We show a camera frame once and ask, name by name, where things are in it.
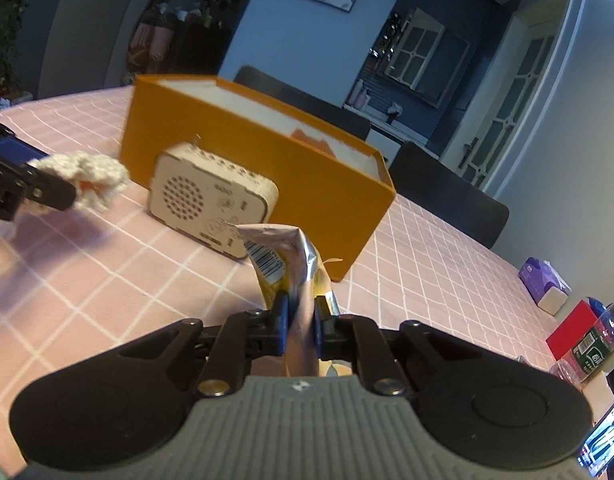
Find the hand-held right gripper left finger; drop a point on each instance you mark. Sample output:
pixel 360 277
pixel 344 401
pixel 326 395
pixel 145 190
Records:
pixel 283 322

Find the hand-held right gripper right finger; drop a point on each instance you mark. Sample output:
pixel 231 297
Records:
pixel 318 325

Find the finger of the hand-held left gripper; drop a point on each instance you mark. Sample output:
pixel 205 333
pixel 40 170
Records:
pixel 47 187
pixel 17 149

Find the fuzzy knitted cloth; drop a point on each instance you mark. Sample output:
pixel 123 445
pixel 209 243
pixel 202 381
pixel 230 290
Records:
pixel 99 172

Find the foil snack packet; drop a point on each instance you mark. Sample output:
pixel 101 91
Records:
pixel 287 260

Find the orange cardboard box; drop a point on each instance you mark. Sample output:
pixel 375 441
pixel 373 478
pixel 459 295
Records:
pixel 312 195

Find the pink checked tablecloth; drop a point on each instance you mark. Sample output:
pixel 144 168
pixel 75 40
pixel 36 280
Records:
pixel 87 270

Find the wooden radio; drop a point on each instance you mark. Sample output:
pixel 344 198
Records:
pixel 187 195

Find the black dining chair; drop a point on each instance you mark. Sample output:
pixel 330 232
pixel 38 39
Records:
pixel 452 200
pixel 327 110

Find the white counter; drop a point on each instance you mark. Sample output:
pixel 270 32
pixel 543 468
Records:
pixel 387 132

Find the dark cabinet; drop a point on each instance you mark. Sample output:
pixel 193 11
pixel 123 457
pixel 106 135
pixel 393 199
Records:
pixel 202 45

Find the purple tissue pack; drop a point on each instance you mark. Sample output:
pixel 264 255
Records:
pixel 537 280

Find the red box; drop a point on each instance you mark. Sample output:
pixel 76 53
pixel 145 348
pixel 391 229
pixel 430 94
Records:
pixel 572 332

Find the blue packet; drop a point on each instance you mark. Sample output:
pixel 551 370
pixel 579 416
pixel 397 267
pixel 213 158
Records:
pixel 596 307

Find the clear plastic water bottle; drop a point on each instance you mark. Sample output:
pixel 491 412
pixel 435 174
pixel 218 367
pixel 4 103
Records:
pixel 599 342

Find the white framed window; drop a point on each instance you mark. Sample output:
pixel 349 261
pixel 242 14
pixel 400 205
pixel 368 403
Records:
pixel 422 55

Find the white glass-panel door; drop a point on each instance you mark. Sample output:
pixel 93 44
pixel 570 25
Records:
pixel 517 95

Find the lit screen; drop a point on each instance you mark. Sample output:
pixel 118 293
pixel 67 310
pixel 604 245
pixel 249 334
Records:
pixel 607 435

